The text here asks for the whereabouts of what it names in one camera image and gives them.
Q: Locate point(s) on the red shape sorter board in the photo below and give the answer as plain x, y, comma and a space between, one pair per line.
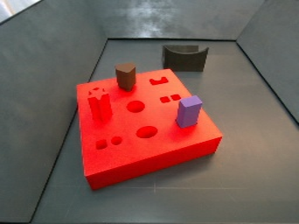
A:
140, 140

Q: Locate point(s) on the purple rectangular block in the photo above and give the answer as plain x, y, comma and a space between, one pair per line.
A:
188, 111

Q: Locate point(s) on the red star-shaped block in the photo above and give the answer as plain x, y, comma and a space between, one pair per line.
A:
99, 104

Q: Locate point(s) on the dark brown rounded block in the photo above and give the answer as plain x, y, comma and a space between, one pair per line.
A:
125, 76

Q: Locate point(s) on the black curved holder stand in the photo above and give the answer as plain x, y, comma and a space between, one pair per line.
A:
184, 58

